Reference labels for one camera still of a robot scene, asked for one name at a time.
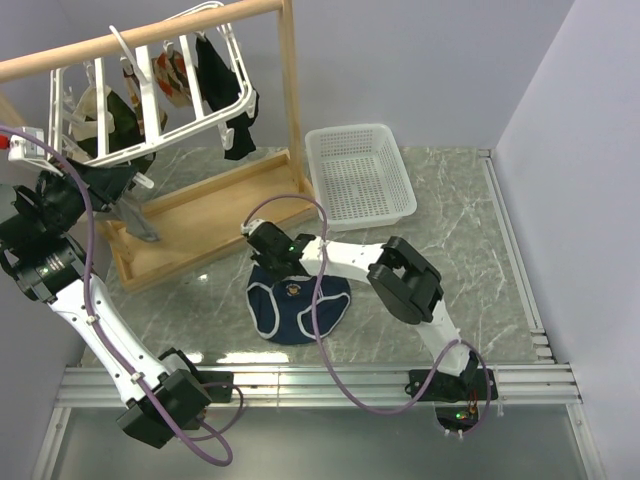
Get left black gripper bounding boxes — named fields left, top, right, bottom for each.
left=32, top=156, right=137, bottom=236

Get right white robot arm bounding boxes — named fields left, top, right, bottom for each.
left=242, top=220, right=497, bottom=403

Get grey hanging underwear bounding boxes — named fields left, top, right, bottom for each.
left=109, top=192, right=160, bottom=243

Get orange patterned hanging sock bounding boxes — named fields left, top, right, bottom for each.
left=152, top=41, right=192, bottom=108

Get black hanging underwear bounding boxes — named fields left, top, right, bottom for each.
left=195, top=36, right=260, bottom=161

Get white plastic clip hanger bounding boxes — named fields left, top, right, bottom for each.
left=45, top=23, right=258, bottom=167

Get olive green hanging underwear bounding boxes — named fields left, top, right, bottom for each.
left=72, top=87, right=144, bottom=158

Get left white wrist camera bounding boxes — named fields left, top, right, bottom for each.
left=1, top=126, right=55, bottom=171

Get striped hanging sock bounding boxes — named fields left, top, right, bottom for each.
left=120, top=57, right=168, bottom=136

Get navy blue white-trimmed underwear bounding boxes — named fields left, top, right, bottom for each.
left=245, top=265, right=351, bottom=346

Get right aluminium side rail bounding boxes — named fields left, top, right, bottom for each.
left=478, top=149, right=556, bottom=364

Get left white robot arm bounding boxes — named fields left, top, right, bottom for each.
left=1, top=171, right=222, bottom=457

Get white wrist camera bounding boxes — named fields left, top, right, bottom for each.
left=1, top=126, right=55, bottom=171
left=241, top=219, right=264, bottom=238

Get wooden clothes rack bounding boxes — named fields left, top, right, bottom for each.
left=1, top=1, right=313, bottom=292

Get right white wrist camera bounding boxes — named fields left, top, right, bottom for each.
left=241, top=219, right=264, bottom=238

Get white plastic basket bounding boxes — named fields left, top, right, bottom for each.
left=305, top=124, right=417, bottom=232

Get aluminium mounting rail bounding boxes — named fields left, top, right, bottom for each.
left=54, top=363, right=582, bottom=408

